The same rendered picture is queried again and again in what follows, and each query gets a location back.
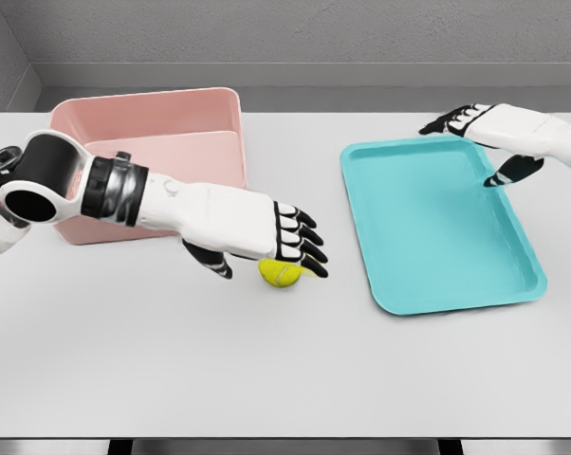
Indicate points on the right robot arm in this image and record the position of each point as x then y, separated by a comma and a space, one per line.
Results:
570, 140

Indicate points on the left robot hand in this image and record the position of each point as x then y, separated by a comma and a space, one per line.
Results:
247, 227

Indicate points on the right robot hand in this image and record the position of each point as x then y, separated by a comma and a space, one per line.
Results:
499, 128

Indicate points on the blue tray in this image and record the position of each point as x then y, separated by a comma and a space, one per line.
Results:
437, 227

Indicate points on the pink basket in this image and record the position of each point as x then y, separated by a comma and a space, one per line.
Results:
171, 137

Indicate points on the yellow tennis ball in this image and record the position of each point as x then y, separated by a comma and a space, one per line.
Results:
280, 273

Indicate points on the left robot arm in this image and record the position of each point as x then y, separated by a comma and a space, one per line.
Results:
119, 189

